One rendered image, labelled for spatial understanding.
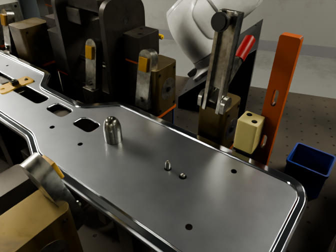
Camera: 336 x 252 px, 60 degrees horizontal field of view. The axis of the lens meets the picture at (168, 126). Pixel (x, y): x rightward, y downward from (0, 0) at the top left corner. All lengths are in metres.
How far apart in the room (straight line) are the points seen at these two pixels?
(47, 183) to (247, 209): 0.27
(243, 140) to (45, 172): 0.31
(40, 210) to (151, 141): 0.23
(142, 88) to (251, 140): 0.27
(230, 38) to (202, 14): 0.61
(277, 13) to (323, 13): 0.45
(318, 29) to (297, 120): 2.58
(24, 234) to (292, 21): 3.49
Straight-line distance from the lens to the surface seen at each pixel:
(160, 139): 0.54
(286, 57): 0.46
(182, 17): 1.10
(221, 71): 0.52
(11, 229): 0.40
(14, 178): 0.54
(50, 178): 0.36
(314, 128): 1.19
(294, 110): 1.26
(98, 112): 0.63
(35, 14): 1.33
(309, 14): 3.66
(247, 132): 0.50
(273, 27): 3.68
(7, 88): 0.79
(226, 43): 0.51
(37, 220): 0.39
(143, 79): 0.64
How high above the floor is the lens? 1.34
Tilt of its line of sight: 37 degrees down
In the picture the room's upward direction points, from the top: straight up
